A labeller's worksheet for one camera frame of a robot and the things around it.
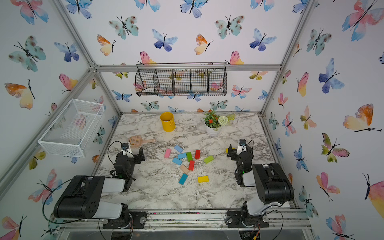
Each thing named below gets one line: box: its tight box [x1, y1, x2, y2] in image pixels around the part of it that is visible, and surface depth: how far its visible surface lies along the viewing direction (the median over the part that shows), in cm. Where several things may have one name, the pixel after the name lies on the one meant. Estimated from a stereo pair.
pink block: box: [164, 148, 172, 158], surface depth 100 cm
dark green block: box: [186, 152, 193, 162], surface depth 98 cm
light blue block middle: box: [177, 153, 187, 159], surface depth 98 cm
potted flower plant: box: [202, 109, 236, 136], surface depth 98 cm
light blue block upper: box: [174, 145, 184, 153], surface depth 102 cm
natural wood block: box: [180, 164, 190, 175], surface depth 93 cm
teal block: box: [178, 173, 188, 185], surface depth 90 cm
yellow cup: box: [160, 112, 176, 132], surface depth 109 cm
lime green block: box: [204, 155, 214, 164], surface depth 97 cm
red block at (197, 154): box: [195, 149, 201, 160], surface depth 100 cm
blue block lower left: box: [172, 157, 183, 166], surface depth 97 cm
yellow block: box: [197, 176, 210, 183], surface depth 88 cm
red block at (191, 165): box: [189, 160, 195, 171], surface depth 95 cm
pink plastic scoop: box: [129, 135, 156, 148], surface depth 106 cm
